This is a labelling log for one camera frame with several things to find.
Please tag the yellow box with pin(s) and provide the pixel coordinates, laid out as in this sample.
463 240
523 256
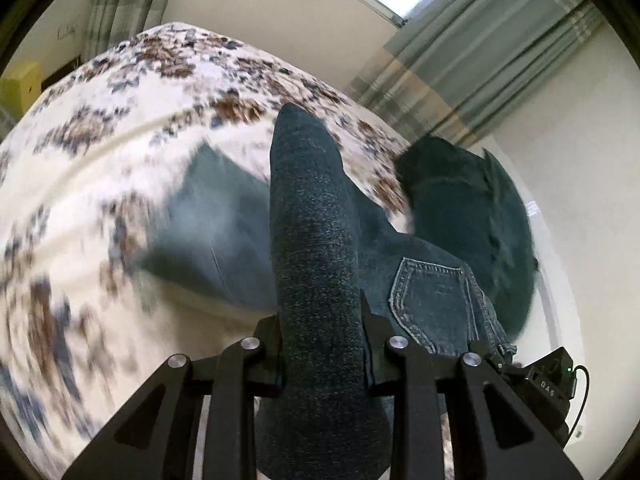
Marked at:
20 87

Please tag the green striped curtain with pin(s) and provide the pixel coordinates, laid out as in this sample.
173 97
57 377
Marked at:
125 0
475 70

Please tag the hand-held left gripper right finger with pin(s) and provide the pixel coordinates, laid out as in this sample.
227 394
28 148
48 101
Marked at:
380 355

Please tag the floral bedsheet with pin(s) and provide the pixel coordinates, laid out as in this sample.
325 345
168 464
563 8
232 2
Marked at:
100 185

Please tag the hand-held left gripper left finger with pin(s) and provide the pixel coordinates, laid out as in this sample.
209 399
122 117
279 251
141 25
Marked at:
267 355

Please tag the dark green pillow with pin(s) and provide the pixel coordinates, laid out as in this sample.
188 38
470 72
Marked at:
517 260

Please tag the wall socket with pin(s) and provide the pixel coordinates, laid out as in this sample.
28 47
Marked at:
66 32

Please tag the folded light blue jeans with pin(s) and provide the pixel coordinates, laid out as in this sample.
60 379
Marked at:
215 235

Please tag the dark blue jeans pants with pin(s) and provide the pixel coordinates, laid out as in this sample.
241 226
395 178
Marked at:
315 240

